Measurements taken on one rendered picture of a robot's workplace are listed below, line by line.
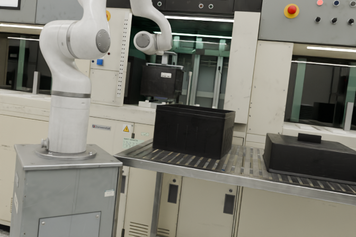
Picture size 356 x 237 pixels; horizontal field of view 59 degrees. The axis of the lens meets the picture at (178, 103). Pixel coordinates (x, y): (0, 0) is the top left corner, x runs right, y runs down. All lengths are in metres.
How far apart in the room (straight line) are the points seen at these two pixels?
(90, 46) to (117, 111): 0.82
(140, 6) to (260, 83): 0.68
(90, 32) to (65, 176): 0.42
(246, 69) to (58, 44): 0.88
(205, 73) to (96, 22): 1.64
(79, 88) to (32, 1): 1.14
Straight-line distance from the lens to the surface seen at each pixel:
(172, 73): 1.86
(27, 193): 0.97
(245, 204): 1.69
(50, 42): 1.06
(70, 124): 1.02
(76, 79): 1.01
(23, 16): 2.10
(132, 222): 1.86
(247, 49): 1.56
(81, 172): 0.98
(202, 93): 2.51
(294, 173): 1.14
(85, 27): 0.99
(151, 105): 1.89
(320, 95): 2.09
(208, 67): 2.53
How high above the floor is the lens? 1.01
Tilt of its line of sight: 3 degrees down
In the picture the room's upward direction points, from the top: 6 degrees clockwise
